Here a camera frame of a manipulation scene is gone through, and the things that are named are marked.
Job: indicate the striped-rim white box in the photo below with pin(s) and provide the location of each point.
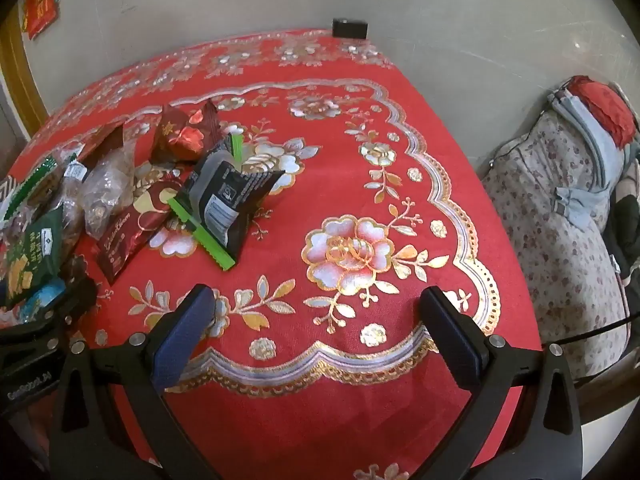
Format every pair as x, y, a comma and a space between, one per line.
6, 190

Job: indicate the blue snack packet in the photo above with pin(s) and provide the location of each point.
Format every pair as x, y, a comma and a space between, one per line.
42, 297

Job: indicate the dark red foil candy bag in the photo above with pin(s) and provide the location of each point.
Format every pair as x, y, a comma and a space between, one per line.
172, 132

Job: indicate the red cloth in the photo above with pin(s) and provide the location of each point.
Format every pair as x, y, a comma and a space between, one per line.
605, 107

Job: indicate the clear bag of nuts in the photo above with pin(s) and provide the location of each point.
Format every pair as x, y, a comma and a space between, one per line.
105, 195

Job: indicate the black snack packet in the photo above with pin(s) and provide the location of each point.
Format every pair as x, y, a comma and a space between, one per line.
225, 195

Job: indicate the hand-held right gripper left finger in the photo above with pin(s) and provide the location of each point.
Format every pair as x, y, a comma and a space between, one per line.
182, 335

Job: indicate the dark cloth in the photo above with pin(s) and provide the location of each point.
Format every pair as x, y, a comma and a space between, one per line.
622, 225

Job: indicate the green plastic sealing clip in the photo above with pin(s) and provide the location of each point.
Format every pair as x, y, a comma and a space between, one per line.
235, 147
200, 237

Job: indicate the golden door frame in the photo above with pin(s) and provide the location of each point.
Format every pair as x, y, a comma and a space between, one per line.
17, 70

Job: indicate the clear bag of red dates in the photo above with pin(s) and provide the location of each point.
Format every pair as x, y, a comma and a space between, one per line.
67, 210

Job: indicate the dark red long snack packet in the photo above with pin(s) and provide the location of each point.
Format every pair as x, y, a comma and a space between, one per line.
130, 235

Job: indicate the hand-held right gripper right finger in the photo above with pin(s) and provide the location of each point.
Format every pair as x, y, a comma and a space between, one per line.
457, 345

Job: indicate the green-edged cookie packet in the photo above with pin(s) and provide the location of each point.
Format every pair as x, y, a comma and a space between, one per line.
35, 182

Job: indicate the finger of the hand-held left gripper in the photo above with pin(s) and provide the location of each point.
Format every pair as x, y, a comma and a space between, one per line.
60, 312

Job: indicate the brown foil snack packet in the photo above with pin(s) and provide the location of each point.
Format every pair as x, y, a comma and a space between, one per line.
105, 140

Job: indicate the red floral tablecloth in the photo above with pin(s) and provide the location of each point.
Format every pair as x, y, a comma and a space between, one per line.
350, 160

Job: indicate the floral bedding bundle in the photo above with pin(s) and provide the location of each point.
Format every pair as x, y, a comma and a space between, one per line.
550, 240

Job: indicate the green snack packet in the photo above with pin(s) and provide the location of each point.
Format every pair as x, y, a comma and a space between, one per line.
32, 260

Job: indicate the grey-blue garment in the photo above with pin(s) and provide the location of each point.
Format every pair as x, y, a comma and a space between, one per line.
600, 160

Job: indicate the red wall poster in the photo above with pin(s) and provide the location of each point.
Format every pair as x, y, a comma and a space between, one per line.
39, 5

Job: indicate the small black box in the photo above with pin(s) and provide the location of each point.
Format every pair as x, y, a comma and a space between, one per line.
350, 28

